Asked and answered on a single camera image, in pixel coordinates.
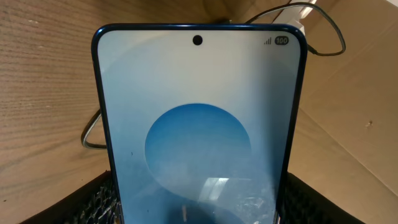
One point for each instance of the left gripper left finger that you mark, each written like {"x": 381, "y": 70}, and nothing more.
{"x": 95, "y": 202}

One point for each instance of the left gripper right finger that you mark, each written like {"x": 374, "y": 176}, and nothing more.
{"x": 304, "y": 205}

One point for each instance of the blue Samsung Galaxy smartphone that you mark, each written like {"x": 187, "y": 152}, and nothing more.
{"x": 199, "y": 118}

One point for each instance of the white power strip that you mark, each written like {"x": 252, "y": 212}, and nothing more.
{"x": 292, "y": 16}

